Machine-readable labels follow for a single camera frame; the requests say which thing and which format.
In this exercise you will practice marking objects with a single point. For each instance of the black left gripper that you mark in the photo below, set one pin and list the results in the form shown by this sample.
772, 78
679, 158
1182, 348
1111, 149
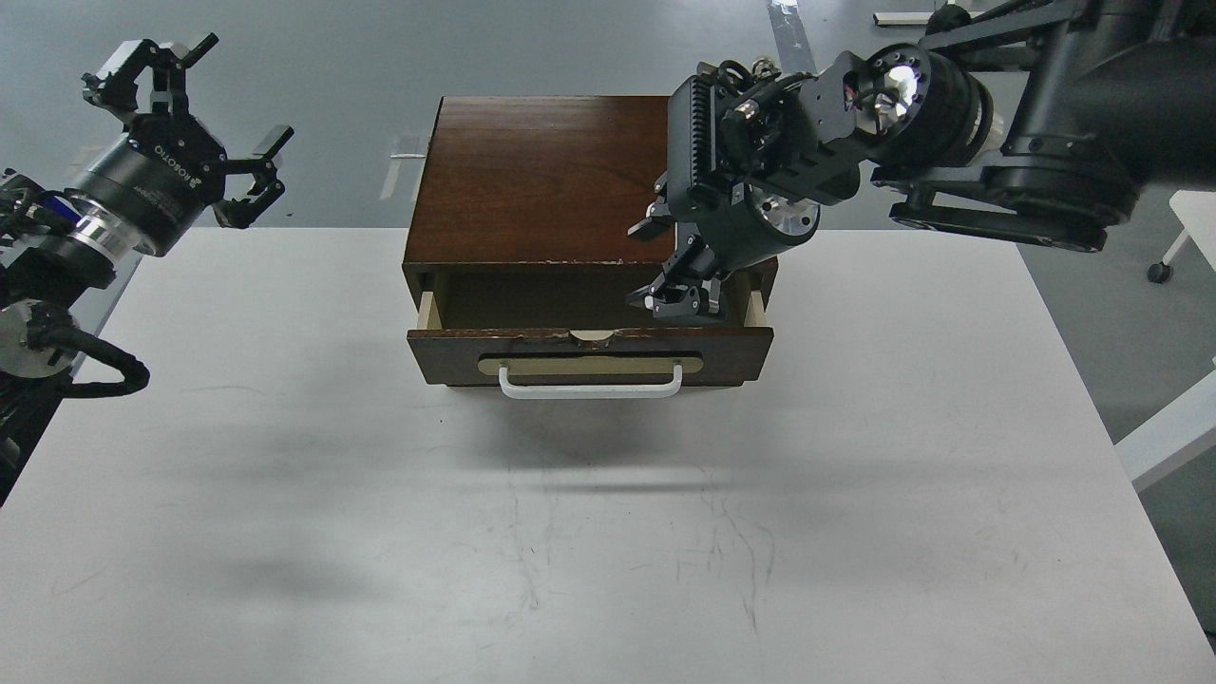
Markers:
147, 185

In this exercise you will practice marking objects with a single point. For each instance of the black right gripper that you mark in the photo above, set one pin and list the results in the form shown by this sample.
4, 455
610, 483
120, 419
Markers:
720, 227

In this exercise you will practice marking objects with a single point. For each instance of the wooden drawer with white handle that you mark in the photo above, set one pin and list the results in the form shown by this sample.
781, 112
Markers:
589, 353

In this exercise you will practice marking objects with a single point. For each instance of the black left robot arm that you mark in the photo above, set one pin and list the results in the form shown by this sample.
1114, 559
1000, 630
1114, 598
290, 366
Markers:
67, 246

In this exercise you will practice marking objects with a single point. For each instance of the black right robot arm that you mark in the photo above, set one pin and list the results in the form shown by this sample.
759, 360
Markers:
1038, 122

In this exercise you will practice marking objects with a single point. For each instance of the dark wooden drawer cabinet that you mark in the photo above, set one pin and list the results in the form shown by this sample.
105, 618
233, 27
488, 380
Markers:
519, 230

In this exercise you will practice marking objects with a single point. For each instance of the grey floor tape strip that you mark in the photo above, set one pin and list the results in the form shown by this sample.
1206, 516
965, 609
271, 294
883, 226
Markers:
790, 36

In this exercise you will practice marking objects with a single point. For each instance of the white chair with caster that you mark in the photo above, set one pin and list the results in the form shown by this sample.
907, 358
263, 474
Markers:
1196, 212

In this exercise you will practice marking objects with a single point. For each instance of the white table frame base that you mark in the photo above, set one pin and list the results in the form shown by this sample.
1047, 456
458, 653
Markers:
902, 19

